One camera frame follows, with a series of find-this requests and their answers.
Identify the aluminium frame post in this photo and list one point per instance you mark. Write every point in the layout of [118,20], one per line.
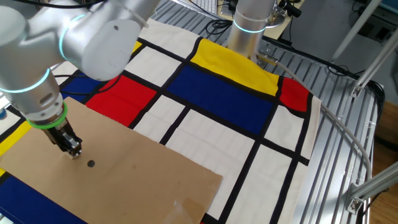
[373,185]
[376,63]

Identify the white keyboard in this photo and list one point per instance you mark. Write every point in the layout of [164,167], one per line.
[205,4]

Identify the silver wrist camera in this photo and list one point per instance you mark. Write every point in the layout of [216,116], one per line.
[2,113]

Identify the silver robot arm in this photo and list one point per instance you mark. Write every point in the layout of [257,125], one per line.
[93,40]

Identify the colour block patterned cloth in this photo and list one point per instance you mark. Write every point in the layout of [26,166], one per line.
[224,99]

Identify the black webcam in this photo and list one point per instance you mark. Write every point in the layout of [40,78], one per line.
[290,8]

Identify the brown cardboard sheet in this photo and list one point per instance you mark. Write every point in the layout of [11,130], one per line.
[140,180]

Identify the thin grey diagonal pole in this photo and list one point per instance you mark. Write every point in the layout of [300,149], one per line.
[354,28]

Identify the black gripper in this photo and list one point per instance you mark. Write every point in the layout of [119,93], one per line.
[56,133]

